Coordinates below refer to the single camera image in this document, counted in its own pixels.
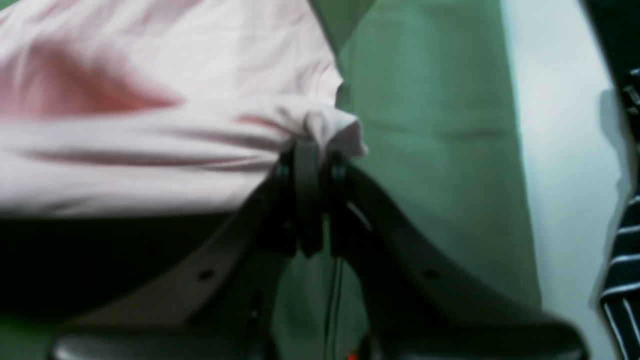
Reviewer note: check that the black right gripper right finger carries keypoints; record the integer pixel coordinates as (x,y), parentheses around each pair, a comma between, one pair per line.
(420,304)

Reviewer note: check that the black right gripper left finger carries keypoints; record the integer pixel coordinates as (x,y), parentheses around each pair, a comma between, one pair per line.
(216,303)

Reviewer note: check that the pink t-shirt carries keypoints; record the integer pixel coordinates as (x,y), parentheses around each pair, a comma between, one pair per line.
(149,107)

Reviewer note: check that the green table cloth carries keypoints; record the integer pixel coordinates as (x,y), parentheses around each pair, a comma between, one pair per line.
(430,83)

